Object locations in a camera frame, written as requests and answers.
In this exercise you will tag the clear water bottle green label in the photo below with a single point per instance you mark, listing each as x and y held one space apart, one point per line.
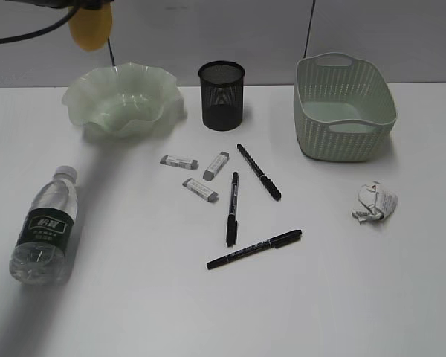
39 257

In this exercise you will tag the white waste paper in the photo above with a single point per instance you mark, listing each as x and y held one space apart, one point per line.
374 203

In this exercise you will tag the grey white eraser lower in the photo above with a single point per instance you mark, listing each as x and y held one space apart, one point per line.
201 190

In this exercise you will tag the black marker pen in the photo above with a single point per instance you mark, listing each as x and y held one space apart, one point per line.
274 242
232 223
266 182

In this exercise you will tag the pale green wavy glass plate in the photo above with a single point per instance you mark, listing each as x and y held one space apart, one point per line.
125 101

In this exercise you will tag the pale green plastic basket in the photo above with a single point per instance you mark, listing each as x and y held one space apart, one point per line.
343 108

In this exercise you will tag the grey white eraser left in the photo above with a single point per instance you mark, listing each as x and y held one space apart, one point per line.
181 162

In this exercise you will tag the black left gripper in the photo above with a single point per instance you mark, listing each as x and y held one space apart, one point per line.
60 4

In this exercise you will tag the black mesh pen holder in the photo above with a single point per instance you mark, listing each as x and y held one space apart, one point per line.
221 84

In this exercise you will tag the grey white eraser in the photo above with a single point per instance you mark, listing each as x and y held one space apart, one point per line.
201 190
216 165
181 162

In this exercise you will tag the yellow mango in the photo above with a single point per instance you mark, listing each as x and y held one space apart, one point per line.
90 29

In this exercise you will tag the grey white eraser upper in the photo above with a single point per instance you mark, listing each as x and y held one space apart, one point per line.
216 165

